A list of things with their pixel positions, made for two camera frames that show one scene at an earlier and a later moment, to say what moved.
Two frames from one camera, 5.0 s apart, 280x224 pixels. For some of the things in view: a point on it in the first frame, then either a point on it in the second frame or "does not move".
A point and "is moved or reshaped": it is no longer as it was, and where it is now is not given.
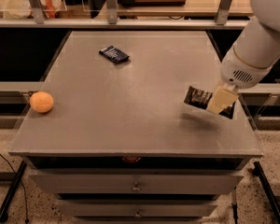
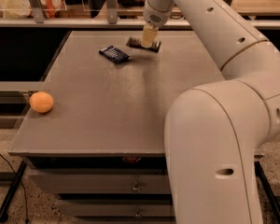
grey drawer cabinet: [120, 145] does not move
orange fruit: [41, 102] does not move
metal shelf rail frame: [39, 21] does not move
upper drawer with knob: [138, 182] does not move
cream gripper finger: [225, 96] → [149, 35]
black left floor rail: [3, 214] does not move
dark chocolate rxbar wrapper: [200, 98] is moved or reshaped
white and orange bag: [16, 4] does not move
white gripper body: [241, 69] → [154, 17]
